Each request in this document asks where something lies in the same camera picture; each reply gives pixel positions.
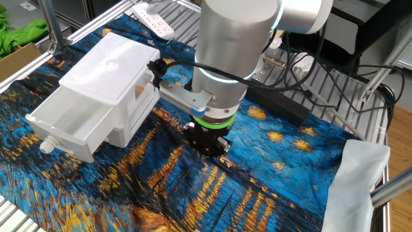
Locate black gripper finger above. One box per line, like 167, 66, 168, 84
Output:
216, 137, 233, 157
182, 123, 196, 139

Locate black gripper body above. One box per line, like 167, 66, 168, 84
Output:
191, 124, 230, 159

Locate white drawer with knob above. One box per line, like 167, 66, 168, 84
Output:
25, 86, 129, 164

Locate white plastic drawer cabinet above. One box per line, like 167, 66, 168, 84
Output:
59, 32, 162, 149

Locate starry night painted tablecloth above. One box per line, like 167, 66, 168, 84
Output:
0, 12, 391, 232

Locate black foam block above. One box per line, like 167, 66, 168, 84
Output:
246, 86, 312, 128

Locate white power strip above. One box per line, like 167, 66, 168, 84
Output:
131, 2, 175, 41

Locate white crumpled wrap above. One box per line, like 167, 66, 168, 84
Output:
293, 52, 319, 73
267, 37, 283, 50

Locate white power plug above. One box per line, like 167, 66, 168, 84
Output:
145, 0, 176, 16

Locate open cardboard box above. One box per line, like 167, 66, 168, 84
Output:
0, 42, 42, 83

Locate green cloth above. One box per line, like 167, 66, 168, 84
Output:
0, 5, 49, 59

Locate black office chair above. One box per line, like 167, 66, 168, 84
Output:
288, 0, 412, 72

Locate white card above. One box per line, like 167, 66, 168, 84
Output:
19, 1, 39, 12

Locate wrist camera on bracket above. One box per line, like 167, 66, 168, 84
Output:
158, 79, 216, 117

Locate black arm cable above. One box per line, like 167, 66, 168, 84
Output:
147, 57, 319, 93

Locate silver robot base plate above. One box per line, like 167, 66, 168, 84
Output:
252, 48, 292, 83

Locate metal cable connector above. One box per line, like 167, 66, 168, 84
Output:
262, 54, 286, 69

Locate black power cable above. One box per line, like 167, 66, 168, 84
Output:
283, 30, 406, 114

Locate beige cable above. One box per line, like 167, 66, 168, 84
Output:
294, 72, 368, 142

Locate aluminium frame strut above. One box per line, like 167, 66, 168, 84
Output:
359, 28, 412, 103
370, 166, 412, 209

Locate aluminium frame post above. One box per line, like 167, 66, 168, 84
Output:
41, 0, 67, 50

